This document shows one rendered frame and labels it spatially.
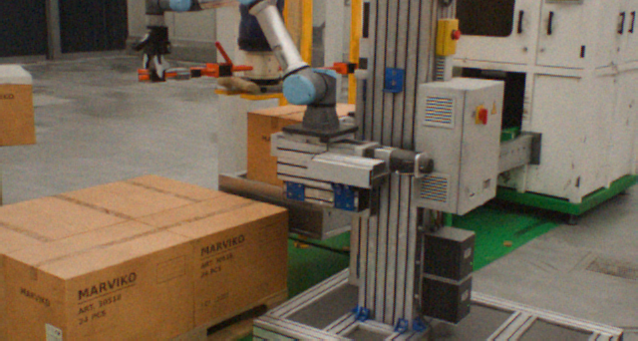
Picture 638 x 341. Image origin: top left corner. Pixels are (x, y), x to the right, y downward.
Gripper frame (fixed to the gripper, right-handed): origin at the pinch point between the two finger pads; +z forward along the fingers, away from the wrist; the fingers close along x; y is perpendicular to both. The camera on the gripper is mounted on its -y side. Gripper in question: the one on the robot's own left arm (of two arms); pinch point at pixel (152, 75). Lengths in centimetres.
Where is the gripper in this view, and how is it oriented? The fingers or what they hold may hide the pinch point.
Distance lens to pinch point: 330.1
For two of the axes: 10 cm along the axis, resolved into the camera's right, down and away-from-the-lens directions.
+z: -0.3, 9.7, 2.3
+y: 7.1, -1.4, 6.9
